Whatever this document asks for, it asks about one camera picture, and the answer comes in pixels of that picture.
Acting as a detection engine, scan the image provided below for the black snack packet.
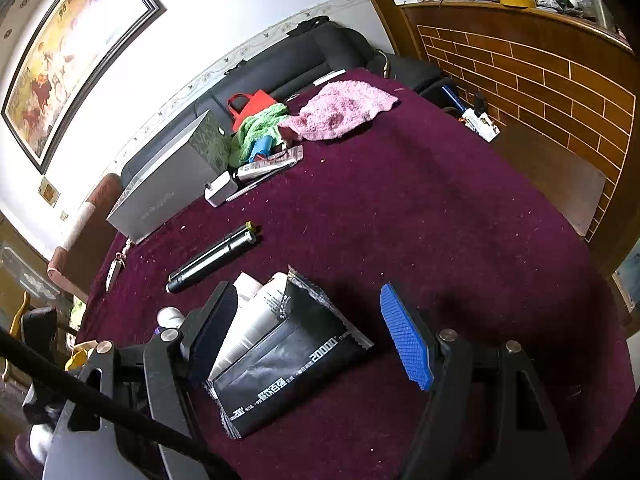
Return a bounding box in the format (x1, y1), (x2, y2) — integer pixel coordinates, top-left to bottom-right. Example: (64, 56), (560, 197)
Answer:
(204, 268), (373, 440)

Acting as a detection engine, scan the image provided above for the white bottle green label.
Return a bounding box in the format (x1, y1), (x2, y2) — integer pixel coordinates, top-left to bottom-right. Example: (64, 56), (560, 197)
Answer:
(156, 307), (186, 330)

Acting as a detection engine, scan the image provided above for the yellow cheese cracker packet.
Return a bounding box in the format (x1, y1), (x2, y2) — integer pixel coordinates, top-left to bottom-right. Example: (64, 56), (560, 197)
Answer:
(64, 340), (98, 372)

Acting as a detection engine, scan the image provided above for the small white bottle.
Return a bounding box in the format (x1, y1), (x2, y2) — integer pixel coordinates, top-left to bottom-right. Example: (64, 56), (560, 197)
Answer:
(233, 272), (288, 311)

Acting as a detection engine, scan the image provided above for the wooden chair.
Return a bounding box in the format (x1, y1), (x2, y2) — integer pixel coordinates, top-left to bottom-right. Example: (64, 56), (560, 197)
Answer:
(1, 292), (32, 391)

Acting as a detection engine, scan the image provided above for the maroon armchair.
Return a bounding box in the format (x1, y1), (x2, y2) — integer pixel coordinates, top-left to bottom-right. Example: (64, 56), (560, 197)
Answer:
(47, 174), (124, 302)

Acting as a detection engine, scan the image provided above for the white key fob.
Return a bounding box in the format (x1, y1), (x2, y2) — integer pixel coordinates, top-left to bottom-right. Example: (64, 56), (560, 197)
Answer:
(105, 252), (126, 292)

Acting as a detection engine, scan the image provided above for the black marker yellow cap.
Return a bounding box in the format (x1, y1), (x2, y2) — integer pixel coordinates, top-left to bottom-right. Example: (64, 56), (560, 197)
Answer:
(165, 221), (260, 294)

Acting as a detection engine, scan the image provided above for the small white charger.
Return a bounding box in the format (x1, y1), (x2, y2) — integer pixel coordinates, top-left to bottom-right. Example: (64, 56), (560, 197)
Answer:
(204, 171), (239, 208)

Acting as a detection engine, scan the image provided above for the grey shoe box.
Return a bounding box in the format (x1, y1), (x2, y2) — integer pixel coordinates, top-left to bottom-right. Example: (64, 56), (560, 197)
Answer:
(106, 110), (231, 243)

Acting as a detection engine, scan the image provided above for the blue small object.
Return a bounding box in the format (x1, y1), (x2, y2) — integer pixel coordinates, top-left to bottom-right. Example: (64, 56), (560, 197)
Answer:
(248, 136), (273, 162)

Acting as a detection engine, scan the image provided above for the silver sachet packet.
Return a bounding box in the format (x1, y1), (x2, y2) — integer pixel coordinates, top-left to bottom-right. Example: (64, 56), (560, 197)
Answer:
(236, 145), (304, 182)

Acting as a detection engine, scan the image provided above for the green cloth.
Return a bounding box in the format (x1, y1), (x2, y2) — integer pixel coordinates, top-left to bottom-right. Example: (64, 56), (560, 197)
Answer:
(228, 103), (288, 168)

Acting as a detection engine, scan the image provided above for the red bag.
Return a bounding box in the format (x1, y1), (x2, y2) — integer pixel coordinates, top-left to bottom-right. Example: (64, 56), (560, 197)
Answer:
(227, 90), (277, 132)

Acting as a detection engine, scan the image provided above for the pink cloth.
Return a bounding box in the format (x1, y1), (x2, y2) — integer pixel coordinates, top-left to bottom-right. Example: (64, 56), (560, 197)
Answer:
(278, 80), (399, 141)

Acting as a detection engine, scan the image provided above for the black leather sofa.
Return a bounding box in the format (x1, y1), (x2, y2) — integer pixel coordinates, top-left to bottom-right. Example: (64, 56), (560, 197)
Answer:
(120, 16), (454, 184)

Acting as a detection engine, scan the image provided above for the brown wooden cabinet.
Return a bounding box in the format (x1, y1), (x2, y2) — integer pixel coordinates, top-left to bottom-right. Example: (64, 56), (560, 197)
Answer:
(371, 0), (639, 274)

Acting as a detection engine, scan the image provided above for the framed painting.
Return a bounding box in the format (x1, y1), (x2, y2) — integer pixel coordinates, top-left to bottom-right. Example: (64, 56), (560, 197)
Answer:
(1, 0), (165, 172)

